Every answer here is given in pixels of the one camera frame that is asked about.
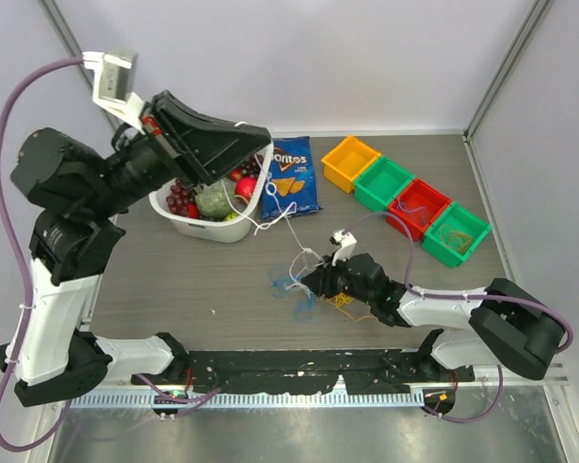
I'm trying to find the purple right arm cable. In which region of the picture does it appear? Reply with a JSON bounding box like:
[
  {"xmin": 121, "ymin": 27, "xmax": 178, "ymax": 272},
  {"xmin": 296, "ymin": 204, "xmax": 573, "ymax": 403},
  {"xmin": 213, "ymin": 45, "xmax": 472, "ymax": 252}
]
[{"xmin": 346, "ymin": 211, "xmax": 575, "ymax": 425}]

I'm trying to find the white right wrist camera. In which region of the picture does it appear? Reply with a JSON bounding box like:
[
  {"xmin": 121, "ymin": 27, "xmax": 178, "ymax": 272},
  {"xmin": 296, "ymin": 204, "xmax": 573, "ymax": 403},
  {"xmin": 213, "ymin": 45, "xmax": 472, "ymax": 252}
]
[{"xmin": 330, "ymin": 230, "xmax": 357, "ymax": 266}]

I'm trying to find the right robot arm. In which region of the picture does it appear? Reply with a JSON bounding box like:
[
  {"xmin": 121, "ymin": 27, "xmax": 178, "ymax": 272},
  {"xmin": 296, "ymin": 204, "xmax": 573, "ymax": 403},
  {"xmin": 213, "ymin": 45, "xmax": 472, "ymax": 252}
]
[{"xmin": 300, "ymin": 254, "xmax": 569, "ymax": 381}]

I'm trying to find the white slotted cable duct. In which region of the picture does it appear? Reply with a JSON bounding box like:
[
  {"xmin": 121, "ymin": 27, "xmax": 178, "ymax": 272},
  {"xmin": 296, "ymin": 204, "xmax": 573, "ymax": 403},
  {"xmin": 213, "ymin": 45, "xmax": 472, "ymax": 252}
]
[{"xmin": 71, "ymin": 389, "xmax": 425, "ymax": 411}]

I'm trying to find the green plastic bin far right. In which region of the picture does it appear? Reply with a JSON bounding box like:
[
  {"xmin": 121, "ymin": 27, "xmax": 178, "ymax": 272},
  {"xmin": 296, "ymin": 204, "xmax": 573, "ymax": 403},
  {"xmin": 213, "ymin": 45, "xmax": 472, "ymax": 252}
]
[{"xmin": 422, "ymin": 202, "xmax": 491, "ymax": 268}]

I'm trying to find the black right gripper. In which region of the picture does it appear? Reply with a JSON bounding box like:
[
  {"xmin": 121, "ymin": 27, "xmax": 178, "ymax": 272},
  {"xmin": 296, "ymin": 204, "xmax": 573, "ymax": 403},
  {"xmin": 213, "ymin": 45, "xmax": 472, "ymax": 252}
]
[{"xmin": 302, "ymin": 250, "xmax": 374, "ymax": 305}]

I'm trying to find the white wires bundle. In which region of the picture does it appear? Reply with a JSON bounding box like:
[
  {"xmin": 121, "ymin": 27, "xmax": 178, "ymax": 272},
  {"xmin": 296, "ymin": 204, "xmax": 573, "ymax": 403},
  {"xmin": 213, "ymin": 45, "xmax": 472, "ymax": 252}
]
[{"xmin": 221, "ymin": 121, "xmax": 327, "ymax": 295}]

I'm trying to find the blue Doritos chip bag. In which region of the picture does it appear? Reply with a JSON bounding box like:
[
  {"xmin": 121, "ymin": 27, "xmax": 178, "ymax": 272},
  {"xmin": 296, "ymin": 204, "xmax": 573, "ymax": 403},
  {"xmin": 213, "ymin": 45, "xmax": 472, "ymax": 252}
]
[{"xmin": 261, "ymin": 136, "xmax": 321, "ymax": 220}]

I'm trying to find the red plastic bin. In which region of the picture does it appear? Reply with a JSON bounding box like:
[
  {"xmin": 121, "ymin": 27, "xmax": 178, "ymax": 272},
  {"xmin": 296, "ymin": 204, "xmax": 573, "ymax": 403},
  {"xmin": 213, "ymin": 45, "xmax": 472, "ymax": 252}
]
[{"xmin": 388, "ymin": 177, "xmax": 452, "ymax": 241}]

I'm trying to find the lower purple grape bunch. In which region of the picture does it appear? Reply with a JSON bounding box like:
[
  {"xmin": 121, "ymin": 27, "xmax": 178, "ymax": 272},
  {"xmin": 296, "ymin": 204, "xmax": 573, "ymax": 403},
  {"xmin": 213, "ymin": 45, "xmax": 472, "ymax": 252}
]
[{"xmin": 166, "ymin": 178, "xmax": 200, "ymax": 219}]

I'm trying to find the purple grape bunch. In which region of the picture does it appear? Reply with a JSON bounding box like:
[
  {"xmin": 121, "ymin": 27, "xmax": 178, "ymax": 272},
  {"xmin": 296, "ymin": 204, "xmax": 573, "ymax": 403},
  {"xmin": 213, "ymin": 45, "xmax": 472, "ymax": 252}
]
[
  {"xmin": 166, "ymin": 178, "xmax": 200, "ymax": 219},
  {"xmin": 238, "ymin": 154, "xmax": 263, "ymax": 178}
]

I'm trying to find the white fruit basket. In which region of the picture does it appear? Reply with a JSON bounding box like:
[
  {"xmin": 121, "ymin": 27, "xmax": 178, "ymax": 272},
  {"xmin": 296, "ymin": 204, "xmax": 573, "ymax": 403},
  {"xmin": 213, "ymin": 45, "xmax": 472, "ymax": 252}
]
[{"xmin": 148, "ymin": 142, "xmax": 274, "ymax": 243}]

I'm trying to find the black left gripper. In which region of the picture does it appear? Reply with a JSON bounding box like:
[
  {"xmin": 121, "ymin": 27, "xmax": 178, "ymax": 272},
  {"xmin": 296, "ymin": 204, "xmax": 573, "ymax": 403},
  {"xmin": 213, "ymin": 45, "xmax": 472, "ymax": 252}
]
[{"xmin": 85, "ymin": 89, "xmax": 271, "ymax": 218}]

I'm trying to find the upper purple grape bunch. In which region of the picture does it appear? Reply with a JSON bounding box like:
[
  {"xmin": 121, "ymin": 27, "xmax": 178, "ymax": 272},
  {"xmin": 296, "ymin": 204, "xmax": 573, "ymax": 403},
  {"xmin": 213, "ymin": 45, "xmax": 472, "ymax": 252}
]
[{"xmin": 238, "ymin": 154, "xmax": 263, "ymax": 178}]

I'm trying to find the orange wire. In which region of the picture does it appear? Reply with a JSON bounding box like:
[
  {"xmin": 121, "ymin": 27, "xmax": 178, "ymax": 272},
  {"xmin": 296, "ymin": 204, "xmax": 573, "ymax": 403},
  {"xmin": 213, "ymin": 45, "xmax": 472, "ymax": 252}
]
[{"xmin": 436, "ymin": 222, "xmax": 477, "ymax": 255}]

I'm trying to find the blue wires bundle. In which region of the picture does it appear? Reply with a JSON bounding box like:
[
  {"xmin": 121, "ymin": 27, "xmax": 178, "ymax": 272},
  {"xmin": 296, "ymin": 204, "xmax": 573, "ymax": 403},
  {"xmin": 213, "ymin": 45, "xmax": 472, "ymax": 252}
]
[{"xmin": 267, "ymin": 264, "xmax": 317, "ymax": 325}]

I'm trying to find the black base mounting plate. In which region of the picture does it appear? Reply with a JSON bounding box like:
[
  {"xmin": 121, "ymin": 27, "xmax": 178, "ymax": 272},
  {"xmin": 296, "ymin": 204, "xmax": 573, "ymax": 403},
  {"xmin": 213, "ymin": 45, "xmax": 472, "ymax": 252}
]
[{"xmin": 152, "ymin": 349, "xmax": 475, "ymax": 395}]

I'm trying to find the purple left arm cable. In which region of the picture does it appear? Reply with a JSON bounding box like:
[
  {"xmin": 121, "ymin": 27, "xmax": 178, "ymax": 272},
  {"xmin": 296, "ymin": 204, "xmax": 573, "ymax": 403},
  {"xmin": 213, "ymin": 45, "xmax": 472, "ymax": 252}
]
[{"xmin": 0, "ymin": 56, "xmax": 102, "ymax": 453}]

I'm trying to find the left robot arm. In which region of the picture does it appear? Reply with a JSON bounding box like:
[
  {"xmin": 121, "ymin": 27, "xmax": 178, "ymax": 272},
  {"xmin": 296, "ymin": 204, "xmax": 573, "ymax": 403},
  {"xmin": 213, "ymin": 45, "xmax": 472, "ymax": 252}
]
[{"xmin": 0, "ymin": 92, "xmax": 271, "ymax": 407}]

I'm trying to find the small watermelon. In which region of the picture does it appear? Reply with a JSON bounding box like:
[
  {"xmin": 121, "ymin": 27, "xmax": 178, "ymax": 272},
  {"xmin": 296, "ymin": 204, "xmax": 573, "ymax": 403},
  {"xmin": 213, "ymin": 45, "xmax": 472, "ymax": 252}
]
[{"xmin": 195, "ymin": 179, "xmax": 234, "ymax": 221}]

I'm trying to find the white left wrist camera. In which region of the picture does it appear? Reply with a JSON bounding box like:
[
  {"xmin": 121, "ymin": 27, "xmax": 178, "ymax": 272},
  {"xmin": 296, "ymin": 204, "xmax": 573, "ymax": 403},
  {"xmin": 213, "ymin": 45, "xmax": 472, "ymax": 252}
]
[{"xmin": 83, "ymin": 47, "xmax": 145, "ymax": 133}]

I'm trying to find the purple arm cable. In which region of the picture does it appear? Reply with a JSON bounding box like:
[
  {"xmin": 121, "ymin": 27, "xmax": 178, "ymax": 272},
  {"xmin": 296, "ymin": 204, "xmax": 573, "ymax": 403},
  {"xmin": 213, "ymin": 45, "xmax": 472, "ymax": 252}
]
[
  {"xmin": 346, "ymin": 211, "xmax": 575, "ymax": 425},
  {"xmin": 0, "ymin": 56, "xmax": 102, "ymax": 453}
]

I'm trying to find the yellow wires bundle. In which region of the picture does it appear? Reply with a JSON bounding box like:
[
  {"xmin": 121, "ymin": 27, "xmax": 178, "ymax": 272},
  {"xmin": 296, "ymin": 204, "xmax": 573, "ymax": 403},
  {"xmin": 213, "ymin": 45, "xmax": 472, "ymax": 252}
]
[{"xmin": 322, "ymin": 293, "xmax": 377, "ymax": 325}]

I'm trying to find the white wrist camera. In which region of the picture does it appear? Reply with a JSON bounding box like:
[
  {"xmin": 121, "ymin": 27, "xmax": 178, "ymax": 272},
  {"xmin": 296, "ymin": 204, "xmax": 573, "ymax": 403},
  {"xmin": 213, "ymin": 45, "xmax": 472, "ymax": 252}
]
[
  {"xmin": 83, "ymin": 47, "xmax": 145, "ymax": 133},
  {"xmin": 330, "ymin": 230, "xmax": 357, "ymax": 266}
]

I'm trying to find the green plastic bin near yellow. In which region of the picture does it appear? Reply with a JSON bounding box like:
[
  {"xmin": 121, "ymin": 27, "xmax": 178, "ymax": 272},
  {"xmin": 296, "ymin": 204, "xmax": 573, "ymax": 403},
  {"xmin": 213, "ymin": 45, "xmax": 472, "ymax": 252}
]
[{"xmin": 354, "ymin": 156, "xmax": 415, "ymax": 212}]

